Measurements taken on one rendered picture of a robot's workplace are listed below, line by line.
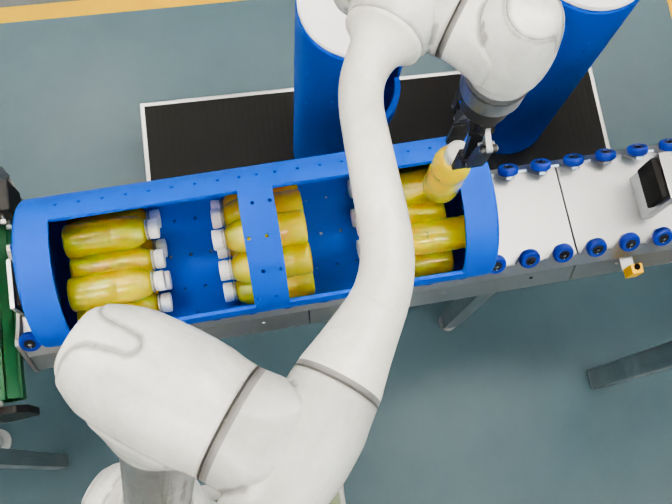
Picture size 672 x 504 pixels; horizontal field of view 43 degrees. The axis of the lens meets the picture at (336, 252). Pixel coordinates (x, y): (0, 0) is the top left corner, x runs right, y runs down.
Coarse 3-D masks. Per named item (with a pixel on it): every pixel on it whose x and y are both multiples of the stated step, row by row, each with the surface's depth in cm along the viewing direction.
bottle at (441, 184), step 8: (448, 144) 143; (440, 152) 142; (432, 160) 145; (440, 160) 141; (432, 168) 145; (440, 168) 142; (448, 168) 141; (464, 168) 141; (432, 176) 146; (440, 176) 143; (448, 176) 142; (456, 176) 142; (464, 176) 143; (424, 184) 153; (432, 184) 148; (440, 184) 146; (448, 184) 145; (456, 184) 145; (424, 192) 154; (432, 192) 151; (440, 192) 149; (448, 192) 149; (456, 192) 151; (432, 200) 154; (440, 200) 153; (448, 200) 154
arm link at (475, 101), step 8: (464, 80) 113; (464, 88) 113; (472, 88) 111; (464, 96) 114; (472, 96) 112; (480, 96) 111; (472, 104) 114; (480, 104) 112; (488, 104) 112; (496, 104) 111; (504, 104) 111; (512, 104) 112; (480, 112) 114; (488, 112) 114; (496, 112) 113; (504, 112) 114
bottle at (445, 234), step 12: (456, 216) 169; (420, 228) 166; (432, 228) 166; (444, 228) 166; (456, 228) 166; (420, 240) 166; (432, 240) 166; (444, 240) 166; (456, 240) 167; (420, 252) 167; (432, 252) 168
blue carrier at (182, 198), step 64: (128, 192) 157; (192, 192) 156; (256, 192) 156; (320, 192) 180; (64, 256) 177; (192, 256) 179; (256, 256) 153; (320, 256) 181; (64, 320) 153; (192, 320) 161
